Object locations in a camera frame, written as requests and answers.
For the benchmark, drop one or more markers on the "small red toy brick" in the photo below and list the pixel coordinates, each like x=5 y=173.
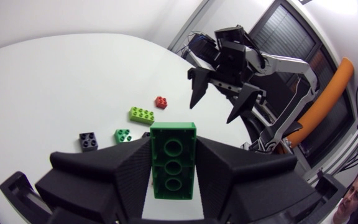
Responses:
x=161 y=103

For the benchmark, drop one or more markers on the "orange foam tube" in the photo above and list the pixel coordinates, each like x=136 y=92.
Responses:
x=331 y=93

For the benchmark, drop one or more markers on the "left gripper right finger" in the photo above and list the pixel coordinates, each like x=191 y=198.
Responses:
x=244 y=183

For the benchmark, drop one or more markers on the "long lime toy brick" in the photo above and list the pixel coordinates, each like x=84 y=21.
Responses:
x=141 y=116

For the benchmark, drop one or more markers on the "small black toy brick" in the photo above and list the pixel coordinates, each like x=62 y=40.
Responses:
x=88 y=142

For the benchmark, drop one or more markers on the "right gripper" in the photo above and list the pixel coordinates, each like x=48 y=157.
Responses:
x=232 y=62

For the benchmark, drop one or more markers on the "small green toy brick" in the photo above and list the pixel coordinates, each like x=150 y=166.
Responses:
x=122 y=136

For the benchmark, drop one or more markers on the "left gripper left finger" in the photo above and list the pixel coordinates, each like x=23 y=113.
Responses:
x=104 y=180

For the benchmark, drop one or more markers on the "long green toy brick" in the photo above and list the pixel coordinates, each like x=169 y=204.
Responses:
x=158 y=161

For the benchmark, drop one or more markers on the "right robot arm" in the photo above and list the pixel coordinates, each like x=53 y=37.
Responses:
x=286 y=63

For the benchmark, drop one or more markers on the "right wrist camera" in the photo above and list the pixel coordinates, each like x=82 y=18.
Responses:
x=228 y=35

